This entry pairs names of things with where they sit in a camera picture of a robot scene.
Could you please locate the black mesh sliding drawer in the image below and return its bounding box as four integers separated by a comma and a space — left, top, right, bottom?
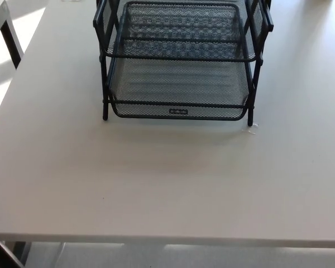
92, 0, 269, 63

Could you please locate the grey desk leg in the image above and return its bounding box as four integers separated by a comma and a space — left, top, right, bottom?
12, 240, 32, 268

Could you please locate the clear tape piece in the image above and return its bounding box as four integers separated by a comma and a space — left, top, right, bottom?
241, 121, 259, 135

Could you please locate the black mesh tray with label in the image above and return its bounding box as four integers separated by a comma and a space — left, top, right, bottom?
107, 39, 250, 121

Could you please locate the dark chair frame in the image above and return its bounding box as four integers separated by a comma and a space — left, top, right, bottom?
0, 240, 26, 268

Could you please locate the black wire organizer frame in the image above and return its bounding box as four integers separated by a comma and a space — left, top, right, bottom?
92, 0, 275, 127

